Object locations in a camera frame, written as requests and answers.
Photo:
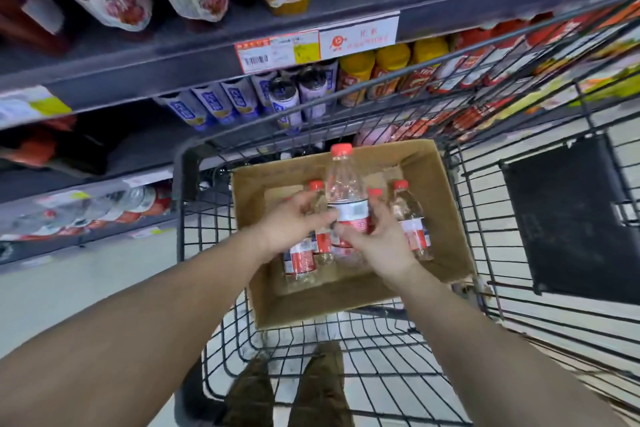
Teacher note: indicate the person's right hand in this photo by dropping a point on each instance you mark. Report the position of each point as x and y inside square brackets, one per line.
[385, 246]

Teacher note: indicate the person's left hand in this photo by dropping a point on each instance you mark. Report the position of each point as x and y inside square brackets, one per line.
[285, 229]

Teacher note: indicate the person's left thumb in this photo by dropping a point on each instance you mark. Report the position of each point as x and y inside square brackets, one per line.
[320, 220]

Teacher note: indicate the person's right thumb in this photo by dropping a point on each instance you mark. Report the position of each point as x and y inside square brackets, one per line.
[350, 230]

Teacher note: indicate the red cap water bottle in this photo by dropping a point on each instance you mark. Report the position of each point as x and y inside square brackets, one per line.
[320, 241]
[412, 226]
[301, 264]
[375, 193]
[346, 186]

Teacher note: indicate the person's left forearm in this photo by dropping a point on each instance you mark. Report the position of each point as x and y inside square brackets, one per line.
[150, 331]

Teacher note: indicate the person's right forearm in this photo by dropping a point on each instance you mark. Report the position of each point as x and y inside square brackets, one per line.
[490, 361]

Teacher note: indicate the pink packet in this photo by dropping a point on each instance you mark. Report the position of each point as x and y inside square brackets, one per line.
[375, 135]

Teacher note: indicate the brown cardboard box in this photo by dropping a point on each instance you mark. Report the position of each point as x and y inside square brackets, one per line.
[425, 166]

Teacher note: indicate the row of blue white cans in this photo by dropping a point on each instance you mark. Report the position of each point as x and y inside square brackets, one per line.
[240, 96]

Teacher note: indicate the person's right leg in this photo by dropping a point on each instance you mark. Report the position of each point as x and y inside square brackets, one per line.
[320, 391]

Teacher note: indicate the person's leg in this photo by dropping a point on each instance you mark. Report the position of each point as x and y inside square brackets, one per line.
[320, 391]
[250, 396]

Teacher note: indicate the red yellow price label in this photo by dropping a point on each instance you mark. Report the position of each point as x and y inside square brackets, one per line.
[275, 52]

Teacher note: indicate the small white price label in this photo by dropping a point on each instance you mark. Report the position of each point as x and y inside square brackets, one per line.
[146, 232]
[62, 197]
[147, 178]

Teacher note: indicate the white shelf label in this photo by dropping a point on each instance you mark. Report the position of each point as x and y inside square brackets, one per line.
[360, 36]

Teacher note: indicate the person's left leg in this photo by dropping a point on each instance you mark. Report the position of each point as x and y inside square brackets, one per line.
[250, 396]

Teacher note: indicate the row of clear plastic bottles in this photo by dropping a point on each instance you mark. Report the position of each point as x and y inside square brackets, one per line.
[100, 211]

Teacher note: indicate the black cart seat flap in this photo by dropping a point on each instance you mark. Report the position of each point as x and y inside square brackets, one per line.
[570, 216]

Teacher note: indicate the row of red white packets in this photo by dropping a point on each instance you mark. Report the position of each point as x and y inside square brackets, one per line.
[480, 49]

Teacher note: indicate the gray metal store shelf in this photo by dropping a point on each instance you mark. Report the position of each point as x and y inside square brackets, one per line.
[150, 56]

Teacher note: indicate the pile of dark orange packets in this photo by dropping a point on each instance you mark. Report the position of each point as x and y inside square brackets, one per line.
[45, 149]

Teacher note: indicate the row of yellow green packets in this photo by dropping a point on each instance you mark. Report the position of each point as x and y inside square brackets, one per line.
[607, 86]

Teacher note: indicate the white yellow price label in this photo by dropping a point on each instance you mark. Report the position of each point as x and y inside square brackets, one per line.
[30, 106]

